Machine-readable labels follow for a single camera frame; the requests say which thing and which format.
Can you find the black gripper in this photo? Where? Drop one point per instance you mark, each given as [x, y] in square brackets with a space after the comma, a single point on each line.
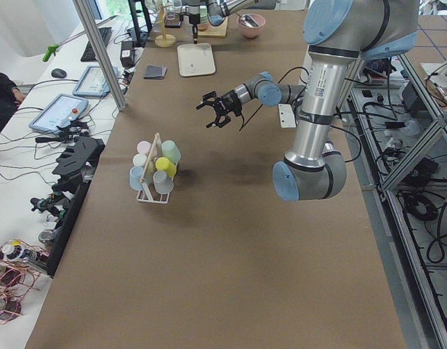
[194, 20]
[230, 100]

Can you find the cream rabbit tray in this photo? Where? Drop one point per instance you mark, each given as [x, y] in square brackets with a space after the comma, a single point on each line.
[196, 60]

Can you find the green cup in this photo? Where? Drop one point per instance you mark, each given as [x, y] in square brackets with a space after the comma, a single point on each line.
[171, 151]

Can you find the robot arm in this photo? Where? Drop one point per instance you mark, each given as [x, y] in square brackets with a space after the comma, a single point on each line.
[337, 33]
[217, 11]

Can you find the yellow cup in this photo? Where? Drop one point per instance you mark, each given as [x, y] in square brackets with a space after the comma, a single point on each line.
[167, 166]

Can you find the pink cup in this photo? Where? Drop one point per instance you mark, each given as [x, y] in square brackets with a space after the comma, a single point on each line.
[143, 147]

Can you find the cream cup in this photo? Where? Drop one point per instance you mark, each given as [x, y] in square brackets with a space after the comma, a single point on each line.
[139, 160]

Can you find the grey cup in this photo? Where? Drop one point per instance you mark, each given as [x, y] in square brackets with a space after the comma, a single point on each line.
[162, 182]

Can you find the blue cup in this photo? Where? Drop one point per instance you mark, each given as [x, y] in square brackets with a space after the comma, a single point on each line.
[135, 175]

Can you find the wooden cutting board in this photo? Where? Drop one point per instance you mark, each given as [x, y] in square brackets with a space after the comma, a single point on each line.
[211, 31]

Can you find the wooden mug tree stand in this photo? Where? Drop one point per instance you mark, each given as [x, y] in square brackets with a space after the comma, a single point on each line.
[164, 8]

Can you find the pink bowl with cutlery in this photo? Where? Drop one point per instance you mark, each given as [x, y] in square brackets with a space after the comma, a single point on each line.
[251, 25]

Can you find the folded grey cloth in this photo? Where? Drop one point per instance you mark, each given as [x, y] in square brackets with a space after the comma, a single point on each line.
[155, 72]

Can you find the far teach pendant tablet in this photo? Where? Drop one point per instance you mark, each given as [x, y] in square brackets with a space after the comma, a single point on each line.
[92, 83]

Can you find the teach pendant tablet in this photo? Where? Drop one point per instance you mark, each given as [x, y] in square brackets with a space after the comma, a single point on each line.
[59, 113]
[92, 83]

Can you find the grey computer mouse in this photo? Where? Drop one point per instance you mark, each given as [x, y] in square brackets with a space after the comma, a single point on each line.
[58, 73]

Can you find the black tool holder rack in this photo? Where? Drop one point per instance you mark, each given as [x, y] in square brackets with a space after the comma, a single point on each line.
[71, 168]

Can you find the near teach pendant tablet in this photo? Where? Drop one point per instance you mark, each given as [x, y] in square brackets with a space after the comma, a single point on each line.
[59, 113]

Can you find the white wire cup rack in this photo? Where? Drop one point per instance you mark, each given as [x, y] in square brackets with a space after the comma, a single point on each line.
[148, 192]

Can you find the aluminium frame post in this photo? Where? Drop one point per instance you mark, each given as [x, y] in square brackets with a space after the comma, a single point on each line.
[90, 26]

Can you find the copper wire basket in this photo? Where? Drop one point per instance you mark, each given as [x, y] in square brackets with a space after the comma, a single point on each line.
[21, 264]

